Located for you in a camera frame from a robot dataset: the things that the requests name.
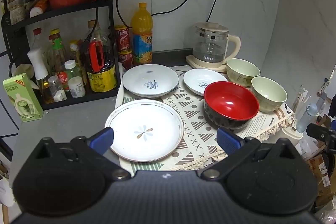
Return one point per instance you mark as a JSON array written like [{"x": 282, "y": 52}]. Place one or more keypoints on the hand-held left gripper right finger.
[{"x": 229, "y": 141}]

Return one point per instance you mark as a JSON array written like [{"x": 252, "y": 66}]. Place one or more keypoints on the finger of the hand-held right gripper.
[{"x": 321, "y": 134}]

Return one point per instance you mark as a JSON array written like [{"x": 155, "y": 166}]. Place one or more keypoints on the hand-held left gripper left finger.
[{"x": 101, "y": 138}]

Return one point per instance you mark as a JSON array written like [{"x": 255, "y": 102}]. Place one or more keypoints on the red and black bowl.
[{"x": 231, "y": 103}]

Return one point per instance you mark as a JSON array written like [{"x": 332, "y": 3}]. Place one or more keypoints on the large white flower plate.
[{"x": 147, "y": 121}]

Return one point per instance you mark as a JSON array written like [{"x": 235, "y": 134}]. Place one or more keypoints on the pale green bowl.
[
  {"x": 267, "y": 94},
  {"x": 242, "y": 70}
]

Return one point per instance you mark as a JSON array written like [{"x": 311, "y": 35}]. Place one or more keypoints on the small white plate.
[{"x": 199, "y": 79}]

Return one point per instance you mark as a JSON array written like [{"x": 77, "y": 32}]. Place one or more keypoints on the white deep plate blue print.
[{"x": 151, "y": 77}]

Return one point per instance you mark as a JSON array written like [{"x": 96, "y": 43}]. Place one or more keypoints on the light blue bottle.
[{"x": 307, "y": 116}]

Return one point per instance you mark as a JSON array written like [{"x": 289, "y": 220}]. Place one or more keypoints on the white round container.
[{"x": 291, "y": 136}]

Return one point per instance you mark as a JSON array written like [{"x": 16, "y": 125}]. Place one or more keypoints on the patterned table mat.
[{"x": 194, "y": 119}]

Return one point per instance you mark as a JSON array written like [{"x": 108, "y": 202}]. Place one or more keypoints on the bundle of chopsticks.
[{"x": 302, "y": 98}]

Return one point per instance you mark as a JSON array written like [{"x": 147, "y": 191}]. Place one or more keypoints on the small white plastic bottle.
[{"x": 77, "y": 87}]

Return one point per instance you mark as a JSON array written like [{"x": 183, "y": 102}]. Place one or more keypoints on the small glass shaker jar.
[{"x": 56, "y": 88}]

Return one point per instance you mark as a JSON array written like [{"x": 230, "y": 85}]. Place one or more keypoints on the green bottle with white cap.
[{"x": 71, "y": 67}]

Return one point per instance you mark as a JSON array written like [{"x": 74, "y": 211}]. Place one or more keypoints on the red drink can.
[
  {"x": 125, "y": 59},
  {"x": 122, "y": 39}
]

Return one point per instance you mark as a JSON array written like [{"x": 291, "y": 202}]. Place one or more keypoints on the cream kettle base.
[{"x": 193, "y": 62}]

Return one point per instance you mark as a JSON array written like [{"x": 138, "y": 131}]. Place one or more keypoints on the green cardboard box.
[{"x": 22, "y": 98}]

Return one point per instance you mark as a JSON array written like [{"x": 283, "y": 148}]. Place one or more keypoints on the glass electric kettle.
[{"x": 211, "y": 45}]

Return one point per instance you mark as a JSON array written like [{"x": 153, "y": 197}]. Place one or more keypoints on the green label sauce bottle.
[{"x": 58, "y": 48}]

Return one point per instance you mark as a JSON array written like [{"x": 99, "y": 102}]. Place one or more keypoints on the orange juice bottle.
[{"x": 141, "y": 37}]

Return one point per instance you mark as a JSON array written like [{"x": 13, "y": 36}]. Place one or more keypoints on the clear bottle with red cap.
[{"x": 38, "y": 36}]

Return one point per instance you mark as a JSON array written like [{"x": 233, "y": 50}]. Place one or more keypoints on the black metal rack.
[{"x": 65, "y": 12}]

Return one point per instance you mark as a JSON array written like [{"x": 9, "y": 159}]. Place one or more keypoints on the white and orange bottle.
[{"x": 38, "y": 7}]

